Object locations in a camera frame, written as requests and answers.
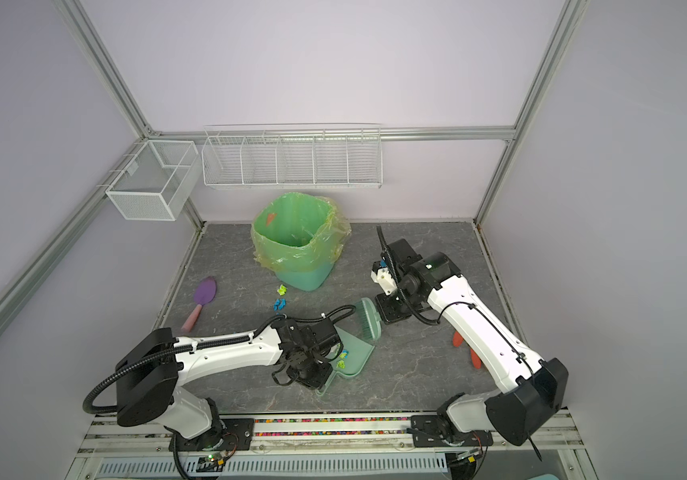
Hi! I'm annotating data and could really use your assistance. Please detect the green dustpan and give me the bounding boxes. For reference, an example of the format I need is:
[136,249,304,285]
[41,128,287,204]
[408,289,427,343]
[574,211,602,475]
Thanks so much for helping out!
[316,327,375,396]

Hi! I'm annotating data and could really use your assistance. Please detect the green hand brush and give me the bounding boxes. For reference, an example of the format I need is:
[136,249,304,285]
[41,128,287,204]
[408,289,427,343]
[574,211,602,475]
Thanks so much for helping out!
[355,297,381,342]

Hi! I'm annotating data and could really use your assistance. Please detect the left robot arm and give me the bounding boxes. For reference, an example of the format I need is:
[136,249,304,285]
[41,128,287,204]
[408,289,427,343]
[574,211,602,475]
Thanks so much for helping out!
[82,305,357,449]

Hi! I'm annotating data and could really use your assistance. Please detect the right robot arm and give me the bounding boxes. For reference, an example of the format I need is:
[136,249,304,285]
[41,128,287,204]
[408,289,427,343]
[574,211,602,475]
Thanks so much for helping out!
[371,233,569,446]

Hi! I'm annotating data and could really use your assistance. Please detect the paper scraps cluster centre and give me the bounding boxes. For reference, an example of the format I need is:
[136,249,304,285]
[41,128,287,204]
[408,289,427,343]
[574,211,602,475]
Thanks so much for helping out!
[334,349,349,371]

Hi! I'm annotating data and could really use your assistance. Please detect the blue scraps beside bin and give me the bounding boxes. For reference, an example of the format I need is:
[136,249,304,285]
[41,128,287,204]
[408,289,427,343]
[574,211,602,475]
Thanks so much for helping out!
[273,284,287,311]

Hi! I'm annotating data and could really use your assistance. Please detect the red rubber glove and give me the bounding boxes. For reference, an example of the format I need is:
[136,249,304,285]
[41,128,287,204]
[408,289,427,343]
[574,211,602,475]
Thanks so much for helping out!
[453,331,483,369]

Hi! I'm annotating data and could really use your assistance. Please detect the green trash bin with bag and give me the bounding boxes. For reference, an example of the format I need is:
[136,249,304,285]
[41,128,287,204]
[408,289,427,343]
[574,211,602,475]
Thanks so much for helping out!
[250,192,351,292]

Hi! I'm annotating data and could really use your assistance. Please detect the purple pink spatula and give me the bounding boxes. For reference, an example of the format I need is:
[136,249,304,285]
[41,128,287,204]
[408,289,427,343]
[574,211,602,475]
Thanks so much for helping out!
[181,277,217,333]

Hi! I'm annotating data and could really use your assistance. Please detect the small white mesh basket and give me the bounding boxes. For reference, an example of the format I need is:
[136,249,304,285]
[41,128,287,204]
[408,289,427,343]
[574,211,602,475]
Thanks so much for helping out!
[106,140,202,221]

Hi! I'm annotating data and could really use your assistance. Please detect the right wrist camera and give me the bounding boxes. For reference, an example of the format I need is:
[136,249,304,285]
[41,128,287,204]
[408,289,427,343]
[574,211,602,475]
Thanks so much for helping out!
[371,260,397,296]

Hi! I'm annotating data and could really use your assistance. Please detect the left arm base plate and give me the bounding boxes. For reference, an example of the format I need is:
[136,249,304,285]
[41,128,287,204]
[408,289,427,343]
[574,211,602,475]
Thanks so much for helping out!
[168,417,255,453]

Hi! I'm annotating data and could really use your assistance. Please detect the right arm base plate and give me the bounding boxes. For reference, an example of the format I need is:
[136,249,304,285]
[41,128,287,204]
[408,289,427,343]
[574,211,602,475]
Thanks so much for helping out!
[407,414,493,448]

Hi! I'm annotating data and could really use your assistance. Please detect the long white wire basket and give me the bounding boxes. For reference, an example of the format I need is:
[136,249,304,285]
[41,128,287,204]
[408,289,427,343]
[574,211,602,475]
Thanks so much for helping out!
[200,123,383,189]

